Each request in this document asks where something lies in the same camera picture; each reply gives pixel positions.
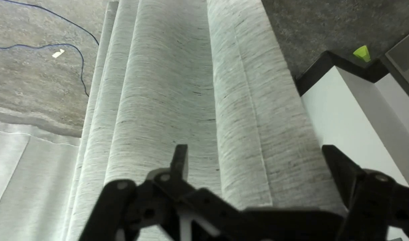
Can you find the grey fabric curtain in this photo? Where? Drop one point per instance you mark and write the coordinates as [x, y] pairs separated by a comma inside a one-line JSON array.
[[208, 74]]

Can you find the small green object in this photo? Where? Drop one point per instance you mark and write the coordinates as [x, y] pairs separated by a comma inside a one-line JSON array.
[[362, 53]]

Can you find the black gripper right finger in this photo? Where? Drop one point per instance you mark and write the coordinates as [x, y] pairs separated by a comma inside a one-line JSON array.
[[374, 201]]

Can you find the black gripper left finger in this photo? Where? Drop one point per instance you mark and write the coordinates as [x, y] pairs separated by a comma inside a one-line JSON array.
[[163, 200]]

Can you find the white tag on floor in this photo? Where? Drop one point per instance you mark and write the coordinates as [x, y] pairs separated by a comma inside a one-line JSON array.
[[55, 55]]

